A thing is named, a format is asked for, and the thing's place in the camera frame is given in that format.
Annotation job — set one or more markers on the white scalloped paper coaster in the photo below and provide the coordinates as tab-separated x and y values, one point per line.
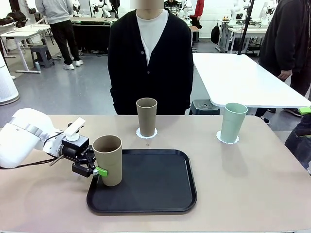
137	132
218	136

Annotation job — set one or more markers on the dark plastic stool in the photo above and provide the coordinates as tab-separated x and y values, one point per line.
204	106

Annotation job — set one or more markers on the whiteboard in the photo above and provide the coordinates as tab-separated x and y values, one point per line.
31	5

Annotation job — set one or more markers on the small bottle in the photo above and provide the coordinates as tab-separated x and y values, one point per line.
37	67

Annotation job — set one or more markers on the grey plastic stool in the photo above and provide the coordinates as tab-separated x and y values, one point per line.
41	52

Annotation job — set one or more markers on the person in black jacket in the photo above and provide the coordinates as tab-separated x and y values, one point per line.
281	36

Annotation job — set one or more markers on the person in grey hoodie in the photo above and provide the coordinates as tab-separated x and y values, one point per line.
56	9

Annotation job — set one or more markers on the person in red top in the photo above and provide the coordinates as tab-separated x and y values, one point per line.
199	9

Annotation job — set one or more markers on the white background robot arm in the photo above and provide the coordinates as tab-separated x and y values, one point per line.
104	8
235	9
187	9

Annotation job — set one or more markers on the person in patterned sweater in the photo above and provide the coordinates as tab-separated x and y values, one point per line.
172	6

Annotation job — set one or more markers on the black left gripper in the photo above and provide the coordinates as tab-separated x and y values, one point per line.
75	148

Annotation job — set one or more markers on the black pole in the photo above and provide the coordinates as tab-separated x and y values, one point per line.
245	29

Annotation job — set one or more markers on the black backpack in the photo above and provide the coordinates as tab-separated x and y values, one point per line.
215	34

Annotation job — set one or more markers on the pale green cup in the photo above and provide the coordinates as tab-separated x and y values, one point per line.
233	126

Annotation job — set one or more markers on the person in black cardigan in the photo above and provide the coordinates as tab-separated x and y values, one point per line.
126	60

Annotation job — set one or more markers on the black plastic tray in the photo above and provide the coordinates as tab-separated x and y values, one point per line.
155	189

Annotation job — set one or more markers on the black bag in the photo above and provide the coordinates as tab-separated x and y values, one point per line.
17	17

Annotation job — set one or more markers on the large white table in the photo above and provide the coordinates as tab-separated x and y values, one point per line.
243	77

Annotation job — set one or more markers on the person's right forearm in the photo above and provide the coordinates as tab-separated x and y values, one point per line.
113	97

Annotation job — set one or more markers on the black draped table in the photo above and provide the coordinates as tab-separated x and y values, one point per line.
92	36

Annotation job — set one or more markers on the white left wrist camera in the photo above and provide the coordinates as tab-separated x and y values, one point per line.
74	127

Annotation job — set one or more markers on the person's left forearm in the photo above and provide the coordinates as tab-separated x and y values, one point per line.
188	92

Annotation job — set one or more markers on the brown cup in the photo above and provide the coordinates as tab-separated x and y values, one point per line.
147	119
109	157

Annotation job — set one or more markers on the white desk with equipment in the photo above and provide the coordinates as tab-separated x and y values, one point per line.
252	31

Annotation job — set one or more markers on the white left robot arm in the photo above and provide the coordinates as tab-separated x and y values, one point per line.
22	138

